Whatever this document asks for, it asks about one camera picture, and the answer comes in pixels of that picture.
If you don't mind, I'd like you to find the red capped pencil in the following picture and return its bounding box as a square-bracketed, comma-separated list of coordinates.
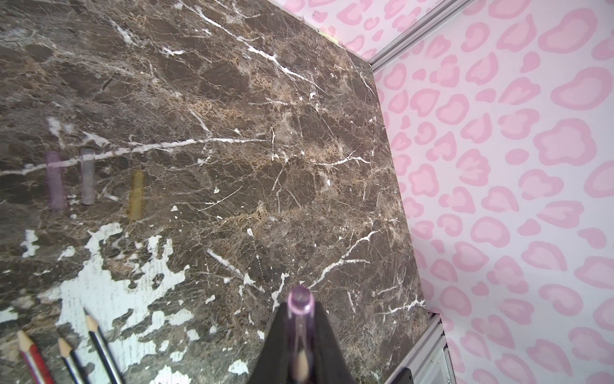
[17, 331, 55, 384]

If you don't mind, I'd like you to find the yellow removed pencil cap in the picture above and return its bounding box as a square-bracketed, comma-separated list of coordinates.
[128, 169, 144, 221]

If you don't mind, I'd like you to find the purple capped pencil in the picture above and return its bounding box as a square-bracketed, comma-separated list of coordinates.
[58, 337, 90, 384]

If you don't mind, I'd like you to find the yellow capped pencil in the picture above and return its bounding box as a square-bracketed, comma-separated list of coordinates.
[83, 310, 125, 384]

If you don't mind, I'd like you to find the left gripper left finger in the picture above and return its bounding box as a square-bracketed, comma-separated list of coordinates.
[247, 302, 289, 384]

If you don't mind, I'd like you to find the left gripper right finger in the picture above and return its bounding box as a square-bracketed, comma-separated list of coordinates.
[313, 302, 355, 384]

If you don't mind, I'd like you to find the purple removed pencil cap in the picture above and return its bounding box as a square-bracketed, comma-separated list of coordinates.
[45, 151, 67, 211]

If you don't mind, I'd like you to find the aluminium frame profile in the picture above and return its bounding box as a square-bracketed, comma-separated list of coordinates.
[369, 0, 474, 73]

